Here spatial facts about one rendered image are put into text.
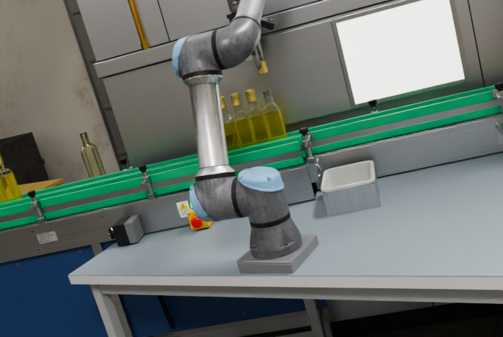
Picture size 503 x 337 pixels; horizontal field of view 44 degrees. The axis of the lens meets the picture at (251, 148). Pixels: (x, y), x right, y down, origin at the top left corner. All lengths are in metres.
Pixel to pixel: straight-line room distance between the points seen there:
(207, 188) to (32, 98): 5.13
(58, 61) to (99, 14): 3.80
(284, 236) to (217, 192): 0.22
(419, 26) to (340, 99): 0.38
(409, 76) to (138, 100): 1.06
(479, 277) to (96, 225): 1.44
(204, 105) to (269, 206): 0.34
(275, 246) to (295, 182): 0.50
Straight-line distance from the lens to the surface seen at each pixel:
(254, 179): 1.66
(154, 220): 2.32
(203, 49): 1.76
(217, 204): 1.72
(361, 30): 2.33
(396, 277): 1.55
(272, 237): 1.70
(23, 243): 2.58
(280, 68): 2.35
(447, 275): 1.51
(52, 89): 6.49
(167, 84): 2.49
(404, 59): 2.34
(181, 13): 2.44
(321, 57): 2.34
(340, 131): 2.22
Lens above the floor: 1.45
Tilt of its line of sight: 13 degrees down
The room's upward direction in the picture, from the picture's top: 16 degrees counter-clockwise
